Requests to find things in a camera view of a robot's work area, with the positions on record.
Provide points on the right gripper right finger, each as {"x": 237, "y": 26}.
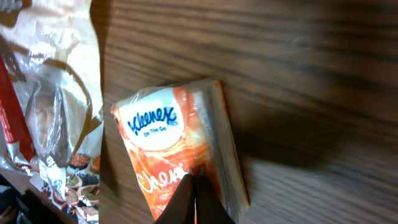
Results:
{"x": 209, "y": 208}

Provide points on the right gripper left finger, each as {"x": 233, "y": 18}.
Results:
{"x": 181, "y": 207}

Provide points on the orange small packet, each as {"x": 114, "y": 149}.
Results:
{"x": 173, "y": 130}

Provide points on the red stick packet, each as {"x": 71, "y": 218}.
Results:
{"x": 12, "y": 118}

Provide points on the brown snack pouch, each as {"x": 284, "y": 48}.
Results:
{"x": 51, "y": 52}

